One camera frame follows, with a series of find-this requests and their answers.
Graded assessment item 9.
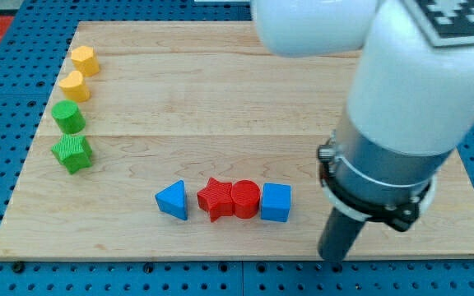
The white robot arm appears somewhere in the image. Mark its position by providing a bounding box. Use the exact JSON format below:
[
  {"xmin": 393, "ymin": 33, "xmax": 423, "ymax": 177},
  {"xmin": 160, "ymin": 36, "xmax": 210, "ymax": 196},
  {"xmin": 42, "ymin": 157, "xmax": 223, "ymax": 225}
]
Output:
[{"xmin": 251, "ymin": 0, "xmax": 474, "ymax": 232}]

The yellow heart block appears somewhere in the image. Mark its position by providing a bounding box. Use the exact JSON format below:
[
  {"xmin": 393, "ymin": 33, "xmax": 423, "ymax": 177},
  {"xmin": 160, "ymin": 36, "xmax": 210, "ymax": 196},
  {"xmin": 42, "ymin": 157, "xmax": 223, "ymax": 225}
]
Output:
[{"xmin": 58, "ymin": 70, "xmax": 91, "ymax": 103}]

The red cylinder block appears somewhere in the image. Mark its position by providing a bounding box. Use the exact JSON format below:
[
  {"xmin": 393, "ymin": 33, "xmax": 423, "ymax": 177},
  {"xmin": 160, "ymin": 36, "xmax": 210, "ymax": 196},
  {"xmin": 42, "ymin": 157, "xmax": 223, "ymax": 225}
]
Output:
[{"xmin": 230, "ymin": 180, "xmax": 261, "ymax": 219}]

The blue cube block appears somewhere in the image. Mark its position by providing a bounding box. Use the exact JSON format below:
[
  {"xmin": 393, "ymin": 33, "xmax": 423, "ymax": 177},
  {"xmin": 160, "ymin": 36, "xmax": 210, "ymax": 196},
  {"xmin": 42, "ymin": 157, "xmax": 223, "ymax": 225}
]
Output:
[{"xmin": 261, "ymin": 183, "xmax": 291, "ymax": 222}]

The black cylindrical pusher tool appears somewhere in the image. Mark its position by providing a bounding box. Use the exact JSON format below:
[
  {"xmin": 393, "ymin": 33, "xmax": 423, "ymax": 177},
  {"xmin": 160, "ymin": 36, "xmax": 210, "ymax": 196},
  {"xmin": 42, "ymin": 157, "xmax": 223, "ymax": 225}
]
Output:
[{"xmin": 318, "ymin": 207, "xmax": 365, "ymax": 262}]

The green cylinder block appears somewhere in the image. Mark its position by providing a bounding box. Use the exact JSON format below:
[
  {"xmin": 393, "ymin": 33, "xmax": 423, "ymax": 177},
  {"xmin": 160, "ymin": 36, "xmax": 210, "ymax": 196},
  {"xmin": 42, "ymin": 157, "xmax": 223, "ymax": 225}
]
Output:
[{"xmin": 51, "ymin": 99, "xmax": 86, "ymax": 134}]

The red star block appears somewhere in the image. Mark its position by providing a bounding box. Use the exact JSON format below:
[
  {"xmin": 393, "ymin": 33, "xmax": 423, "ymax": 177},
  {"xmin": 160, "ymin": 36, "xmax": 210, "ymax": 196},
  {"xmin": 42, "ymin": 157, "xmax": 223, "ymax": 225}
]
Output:
[{"xmin": 197, "ymin": 178, "xmax": 234, "ymax": 222}]

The black and white marker tag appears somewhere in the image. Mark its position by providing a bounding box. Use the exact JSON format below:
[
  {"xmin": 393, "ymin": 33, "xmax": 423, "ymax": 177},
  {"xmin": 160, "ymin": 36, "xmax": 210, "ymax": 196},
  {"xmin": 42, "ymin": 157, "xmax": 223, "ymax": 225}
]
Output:
[{"xmin": 402, "ymin": 0, "xmax": 474, "ymax": 48}]

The green star block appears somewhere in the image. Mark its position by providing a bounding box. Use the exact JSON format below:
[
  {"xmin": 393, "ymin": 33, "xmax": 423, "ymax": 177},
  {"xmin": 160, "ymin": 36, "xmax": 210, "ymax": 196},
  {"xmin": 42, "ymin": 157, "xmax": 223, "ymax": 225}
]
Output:
[{"xmin": 51, "ymin": 134, "xmax": 92, "ymax": 174}]

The blue triangle block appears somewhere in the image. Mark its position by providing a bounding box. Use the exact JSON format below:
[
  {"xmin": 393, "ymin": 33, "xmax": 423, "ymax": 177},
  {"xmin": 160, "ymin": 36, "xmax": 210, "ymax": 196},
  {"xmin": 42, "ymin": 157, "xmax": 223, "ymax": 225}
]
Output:
[{"xmin": 155, "ymin": 180, "xmax": 188, "ymax": 220}]

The yellow hexagon block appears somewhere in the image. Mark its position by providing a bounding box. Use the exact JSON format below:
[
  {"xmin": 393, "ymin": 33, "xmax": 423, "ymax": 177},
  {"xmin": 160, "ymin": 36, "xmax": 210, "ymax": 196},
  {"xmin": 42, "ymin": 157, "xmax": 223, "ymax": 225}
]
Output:
[{"xmin": 71, "ymin": 46, "xmax": 100, "ymax": 77}]

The wooden board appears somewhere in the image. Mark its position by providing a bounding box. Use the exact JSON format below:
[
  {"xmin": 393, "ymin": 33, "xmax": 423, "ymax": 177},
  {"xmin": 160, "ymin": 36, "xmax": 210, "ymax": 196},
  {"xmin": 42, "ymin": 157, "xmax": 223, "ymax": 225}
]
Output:
[{"xmin": 0, "ymin": 21, "xmax": 474, "ymax": 263}]

